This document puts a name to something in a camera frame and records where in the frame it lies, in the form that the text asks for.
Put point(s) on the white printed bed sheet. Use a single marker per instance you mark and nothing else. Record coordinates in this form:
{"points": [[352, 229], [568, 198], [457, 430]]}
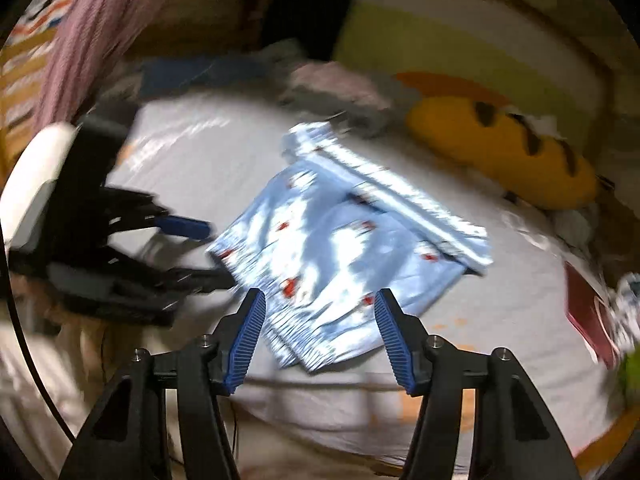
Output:
{"points": [[200, 160]]}

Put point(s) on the dark red flat object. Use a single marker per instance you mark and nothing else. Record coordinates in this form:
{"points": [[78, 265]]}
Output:
{"points": [[585, 310]]}

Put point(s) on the yellow plush pillow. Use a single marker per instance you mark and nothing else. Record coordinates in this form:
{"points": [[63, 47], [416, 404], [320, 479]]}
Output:
{"points": [[500, 155]]}

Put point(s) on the pink printed garment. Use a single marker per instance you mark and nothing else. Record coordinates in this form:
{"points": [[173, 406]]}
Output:
{"points": [[335, 82]]}

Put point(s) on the dark blue garment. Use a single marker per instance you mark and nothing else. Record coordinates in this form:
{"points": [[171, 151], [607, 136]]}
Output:
{"points": [[200, 72]]}

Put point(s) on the grey folded clothes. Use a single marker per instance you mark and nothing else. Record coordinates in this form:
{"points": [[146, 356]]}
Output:
{"points": [[385, 105]]}

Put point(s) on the light blue satin printed pants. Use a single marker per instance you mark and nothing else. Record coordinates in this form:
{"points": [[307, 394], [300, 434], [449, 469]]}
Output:
{"points": [[340, 250]]}

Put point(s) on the green striped cushion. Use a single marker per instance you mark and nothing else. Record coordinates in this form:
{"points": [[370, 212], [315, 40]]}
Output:
{"points": [[475, 35]]}

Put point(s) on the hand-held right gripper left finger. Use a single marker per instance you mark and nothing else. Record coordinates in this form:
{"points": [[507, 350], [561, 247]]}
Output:
{"points": [[245, 345]]}

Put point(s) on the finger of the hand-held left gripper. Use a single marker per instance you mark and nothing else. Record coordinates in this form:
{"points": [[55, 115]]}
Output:
{"points": [[200, 279], [185, 226]]}

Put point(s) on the pink curtain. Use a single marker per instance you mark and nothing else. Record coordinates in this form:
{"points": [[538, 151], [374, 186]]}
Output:
{"points": [[95, 35]]}

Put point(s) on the grey fluffy cloth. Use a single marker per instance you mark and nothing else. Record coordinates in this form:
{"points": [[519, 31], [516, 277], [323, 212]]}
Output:
{"points": [[575, 225]]}

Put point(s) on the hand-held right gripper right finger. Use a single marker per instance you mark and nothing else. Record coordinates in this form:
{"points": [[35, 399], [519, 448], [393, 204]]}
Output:
{"points": [[395, 345]]}

